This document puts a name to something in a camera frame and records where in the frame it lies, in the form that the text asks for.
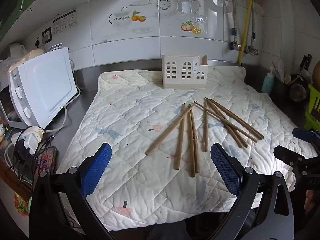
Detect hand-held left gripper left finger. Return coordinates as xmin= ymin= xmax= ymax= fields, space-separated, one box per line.
xmin=29 ymin=142 xmax=115 ymax=240

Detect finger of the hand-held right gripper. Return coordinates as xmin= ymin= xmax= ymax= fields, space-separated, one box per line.
xmin=273 ymin=145 xmax=313 ymax=167
xmin=292 ymin=127 xmax=320 ymax=143

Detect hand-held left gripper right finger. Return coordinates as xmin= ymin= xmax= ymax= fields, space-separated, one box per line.
xmin=207 ymin=142 xmax=295 ymax=240

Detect group of wooden chopsticks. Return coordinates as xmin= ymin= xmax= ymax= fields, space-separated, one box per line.
xmin=145 ymin=97 xmax=265 ymax=178

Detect white plastic utensil holder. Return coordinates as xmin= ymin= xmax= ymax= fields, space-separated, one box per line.
xmin=161 ymin=54 xmax=209 ymax=90

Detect green plastic dish rack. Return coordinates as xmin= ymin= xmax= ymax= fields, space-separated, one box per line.
xmin=304 ymin=84 xmax=320 ymax=130

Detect black utensil pot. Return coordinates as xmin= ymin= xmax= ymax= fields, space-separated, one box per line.
xmin=272 ymin=76 xmax=290 ymax=100

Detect smartphone with lit screen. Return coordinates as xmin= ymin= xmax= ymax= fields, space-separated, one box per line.
xmin=34 ymin=146 xmax=58 ymax=178

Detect teal soap bottle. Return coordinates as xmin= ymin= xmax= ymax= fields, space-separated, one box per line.
xmin=261 ymin=66 xmax=275 ymax=94

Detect brown round object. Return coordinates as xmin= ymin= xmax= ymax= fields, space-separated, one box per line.
xmin=312 ymin=61 xmax=320 ymax=85

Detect white quilted printed mat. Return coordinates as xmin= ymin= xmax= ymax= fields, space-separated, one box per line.
xmin=56 ymin=66 xmax=312 ymax=233

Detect white plastic spatula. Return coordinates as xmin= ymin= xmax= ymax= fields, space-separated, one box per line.
xmin=277 ymin=59 xmax=285 ymax=80

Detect black charger plug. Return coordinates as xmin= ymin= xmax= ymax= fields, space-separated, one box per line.
xmin=12 ymin=142 xmax=27 ymax=164

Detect colourful printed packet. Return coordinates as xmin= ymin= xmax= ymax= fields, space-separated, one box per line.
xmin=14 ymin=192 xmax=32 ymax=217

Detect white microwave oven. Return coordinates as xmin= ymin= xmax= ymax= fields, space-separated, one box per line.
xmin=0 ymin=46 xmax=78 ymax=129

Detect clear plastic bag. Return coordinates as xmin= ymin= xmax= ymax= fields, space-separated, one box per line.
xmin=0 ymin=50 xmax=45 ymax=80

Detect white electric kettle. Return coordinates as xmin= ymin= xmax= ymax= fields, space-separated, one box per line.
xmin=7 ymin=42 xmax=27 ymax=58

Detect white instruction sticker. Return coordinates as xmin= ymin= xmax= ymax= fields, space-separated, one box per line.
xmin=52 ymin=9 xmax=77 ymax=33

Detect black handled knife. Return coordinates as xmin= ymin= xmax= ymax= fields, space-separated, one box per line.
xmin=299 ymin=54 xmax=312 ymax=74

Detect white charger and cables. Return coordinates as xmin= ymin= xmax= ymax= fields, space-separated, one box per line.
xmin=11 ymin=126 xmax=45 ymax=155

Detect braided metal hose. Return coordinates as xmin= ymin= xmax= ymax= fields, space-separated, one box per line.
xmin=229 ymin=0 xmax=238 ymax=43
xmin=250 ymin=0 xmax=257 ymax=48

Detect yellow gas hose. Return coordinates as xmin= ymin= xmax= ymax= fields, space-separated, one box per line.
xmin=237 ymin=0 xmax=254 ymax=67

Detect black wall socket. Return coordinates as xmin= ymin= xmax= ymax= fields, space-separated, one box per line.
xmin=42 ymin=27 xmax=52 ymax=43

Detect green wall cabinet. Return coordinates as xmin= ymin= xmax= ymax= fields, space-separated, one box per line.
xmin=0 ymin=0 xmax=50 ymax=43

